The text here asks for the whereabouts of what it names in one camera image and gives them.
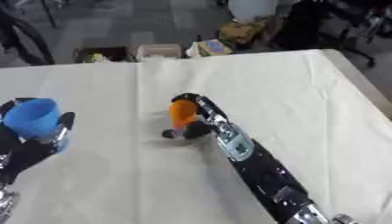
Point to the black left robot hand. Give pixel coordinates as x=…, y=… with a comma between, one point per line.
x=25, y=151

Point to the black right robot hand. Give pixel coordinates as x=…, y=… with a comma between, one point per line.
x=200, y=128

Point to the orange plastic cup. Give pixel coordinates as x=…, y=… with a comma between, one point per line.
x=182, y=113

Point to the blue plastic cup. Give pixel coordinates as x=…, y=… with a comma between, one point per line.
x=35, y=119

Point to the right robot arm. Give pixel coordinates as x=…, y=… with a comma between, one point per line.
x=265, y=172

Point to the cardboard box with blue print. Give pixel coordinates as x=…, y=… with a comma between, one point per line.
x=212, y=47

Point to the beige plastic container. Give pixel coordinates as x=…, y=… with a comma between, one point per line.
x=158, y=51

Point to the tan cardboard box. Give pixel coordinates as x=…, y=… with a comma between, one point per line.
x=242, y=30

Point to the black bin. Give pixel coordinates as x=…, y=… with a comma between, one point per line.
x=102, y=54

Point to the black office chair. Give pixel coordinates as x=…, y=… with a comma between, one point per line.
x=326, y=26

